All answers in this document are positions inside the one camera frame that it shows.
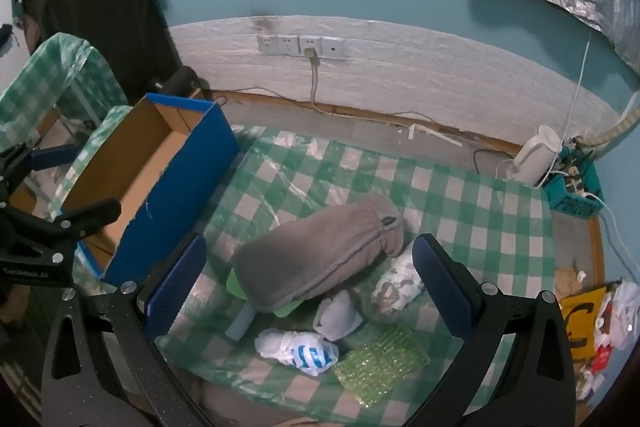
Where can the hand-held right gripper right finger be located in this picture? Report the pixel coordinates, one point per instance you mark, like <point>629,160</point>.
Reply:
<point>445,287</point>

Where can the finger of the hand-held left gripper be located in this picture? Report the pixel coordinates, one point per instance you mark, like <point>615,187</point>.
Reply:
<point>52,158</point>
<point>85,217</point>

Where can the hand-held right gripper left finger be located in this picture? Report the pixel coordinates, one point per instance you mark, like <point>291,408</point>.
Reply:
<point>177,277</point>

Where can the blue cardboard box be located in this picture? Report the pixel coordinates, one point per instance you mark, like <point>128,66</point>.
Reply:
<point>165,212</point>

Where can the green sparkly scouring cloth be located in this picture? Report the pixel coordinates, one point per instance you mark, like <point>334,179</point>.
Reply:
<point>380,364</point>

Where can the grey fleece towel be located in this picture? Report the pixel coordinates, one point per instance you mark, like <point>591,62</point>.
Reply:
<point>310,252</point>

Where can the white and blue plastic bag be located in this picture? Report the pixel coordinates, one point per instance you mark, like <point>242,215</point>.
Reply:
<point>305,354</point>

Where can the camouflage printed cloth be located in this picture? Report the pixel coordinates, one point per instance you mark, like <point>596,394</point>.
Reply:
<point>395,282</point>

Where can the green checked tablecloth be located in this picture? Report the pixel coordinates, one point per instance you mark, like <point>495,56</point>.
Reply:
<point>450,207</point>

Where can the green checked cloth cover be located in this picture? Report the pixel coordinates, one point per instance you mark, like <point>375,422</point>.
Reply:
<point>60,62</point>

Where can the white padded cloth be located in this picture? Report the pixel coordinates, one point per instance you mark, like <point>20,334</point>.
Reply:
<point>345,322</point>

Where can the green plastic item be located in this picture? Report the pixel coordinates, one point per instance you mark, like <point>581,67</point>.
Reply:
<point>286,310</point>

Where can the yellow bag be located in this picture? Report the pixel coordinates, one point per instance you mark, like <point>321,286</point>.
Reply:
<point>580,312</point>

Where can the black cylinder object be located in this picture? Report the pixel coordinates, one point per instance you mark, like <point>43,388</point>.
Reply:
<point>177,82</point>

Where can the teal plastic basket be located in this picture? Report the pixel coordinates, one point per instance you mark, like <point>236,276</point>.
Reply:
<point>570,203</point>

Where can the white plastic strip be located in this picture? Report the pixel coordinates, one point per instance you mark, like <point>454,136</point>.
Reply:
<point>435,133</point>

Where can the black hanging jacket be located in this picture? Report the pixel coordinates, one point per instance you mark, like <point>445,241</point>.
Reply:
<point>100,7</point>

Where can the white electric kettle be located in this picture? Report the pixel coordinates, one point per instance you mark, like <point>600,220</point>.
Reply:
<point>537,152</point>

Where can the pile of plastic bags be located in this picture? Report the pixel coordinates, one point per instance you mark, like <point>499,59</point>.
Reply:
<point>620,312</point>

